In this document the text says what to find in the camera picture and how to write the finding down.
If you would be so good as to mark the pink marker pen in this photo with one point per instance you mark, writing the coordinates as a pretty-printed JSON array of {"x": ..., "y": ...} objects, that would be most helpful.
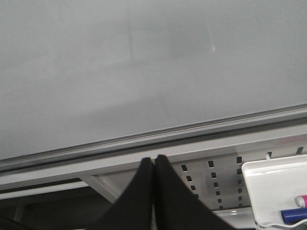
[{"x": 301, "y": 201}]

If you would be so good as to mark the blue marker pen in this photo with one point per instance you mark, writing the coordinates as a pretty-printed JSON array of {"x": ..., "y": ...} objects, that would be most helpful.
[{"x": 292, "y": 216}]

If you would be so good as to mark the white whiteboard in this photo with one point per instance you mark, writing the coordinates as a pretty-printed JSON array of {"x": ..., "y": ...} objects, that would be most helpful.
[{"x": 74, "y": 72}]

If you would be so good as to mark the white metal stand frame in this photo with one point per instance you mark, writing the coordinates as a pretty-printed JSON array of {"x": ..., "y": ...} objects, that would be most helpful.
[{"x": 93, "y": 183}]

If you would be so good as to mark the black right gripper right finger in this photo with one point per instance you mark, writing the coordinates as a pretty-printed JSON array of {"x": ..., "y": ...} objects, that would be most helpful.
[{"x": 176, "y": 207}]

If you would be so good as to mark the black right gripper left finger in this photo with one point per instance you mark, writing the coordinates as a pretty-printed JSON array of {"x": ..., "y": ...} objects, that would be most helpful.
[{"x": 133, "y": 209}]

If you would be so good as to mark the white plastic marker tray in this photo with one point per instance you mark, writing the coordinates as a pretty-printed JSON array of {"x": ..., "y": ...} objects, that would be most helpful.
[{"x": 273, "y": 186}]

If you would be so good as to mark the aluminium whiteboard tray rail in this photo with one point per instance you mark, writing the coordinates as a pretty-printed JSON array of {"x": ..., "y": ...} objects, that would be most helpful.
[{"x": 221, "y": 127}]

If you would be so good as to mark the perforated white metal panel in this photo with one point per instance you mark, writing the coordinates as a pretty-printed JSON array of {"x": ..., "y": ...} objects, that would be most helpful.
[{"x": 216, "y": 181}]

